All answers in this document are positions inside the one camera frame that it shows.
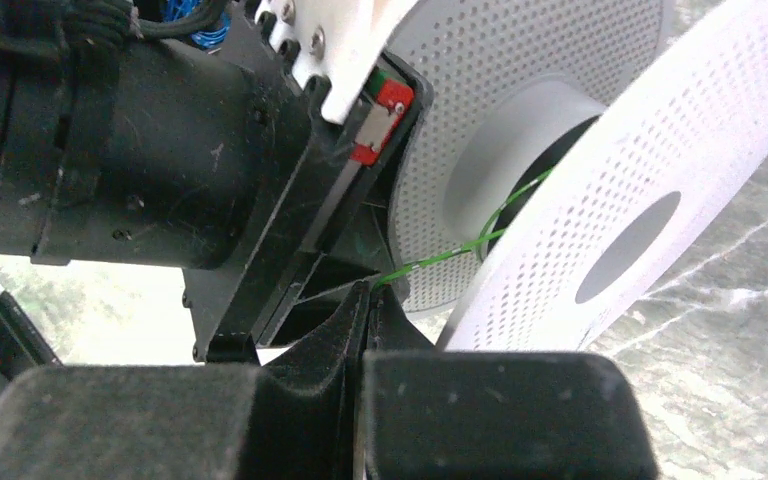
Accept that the blue cable coil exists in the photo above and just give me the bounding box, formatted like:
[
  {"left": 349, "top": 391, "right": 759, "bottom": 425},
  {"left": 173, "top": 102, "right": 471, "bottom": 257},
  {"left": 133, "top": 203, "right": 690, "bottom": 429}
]
[{"left": 158, "top": 0, "right": 233, "bottom": 51}]

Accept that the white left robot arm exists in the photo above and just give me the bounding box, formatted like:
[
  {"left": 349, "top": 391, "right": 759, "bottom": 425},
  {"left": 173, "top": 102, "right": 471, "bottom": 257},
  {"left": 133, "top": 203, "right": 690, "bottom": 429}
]
[{"left": 0, "top": 1, "right": 433, "bottom": 362}]

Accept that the white perforated filament spool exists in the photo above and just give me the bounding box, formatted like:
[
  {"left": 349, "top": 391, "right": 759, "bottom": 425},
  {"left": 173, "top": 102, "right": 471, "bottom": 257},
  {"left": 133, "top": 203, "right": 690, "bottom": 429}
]
[{"left": 389, "top": 1, "right": 768, "bottom": 351}]

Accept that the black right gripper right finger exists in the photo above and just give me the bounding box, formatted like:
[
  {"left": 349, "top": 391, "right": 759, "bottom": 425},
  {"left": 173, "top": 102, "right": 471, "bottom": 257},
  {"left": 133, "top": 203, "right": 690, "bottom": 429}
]
[{"left": 362, "top": 287, "right": 659, "bottom": 479}]

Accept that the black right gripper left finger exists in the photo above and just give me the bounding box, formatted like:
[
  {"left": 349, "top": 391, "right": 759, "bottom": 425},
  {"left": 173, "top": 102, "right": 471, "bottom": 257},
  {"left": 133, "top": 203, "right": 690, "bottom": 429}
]
[{"left": 0, "top": 282, "right": 371, "bottom": 479}]

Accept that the green cable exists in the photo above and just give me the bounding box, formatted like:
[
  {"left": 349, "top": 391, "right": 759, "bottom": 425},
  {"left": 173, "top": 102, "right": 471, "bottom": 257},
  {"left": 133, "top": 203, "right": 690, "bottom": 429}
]
[{"left": 373, "top": 165, "right": 558, "bottom": 289}]

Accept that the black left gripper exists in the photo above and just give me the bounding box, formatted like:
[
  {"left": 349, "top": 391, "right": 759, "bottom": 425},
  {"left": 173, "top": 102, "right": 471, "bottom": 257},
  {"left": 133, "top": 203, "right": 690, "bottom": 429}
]
[{"left": 182, "top": 52, "right": 433, "bottom": 362}]

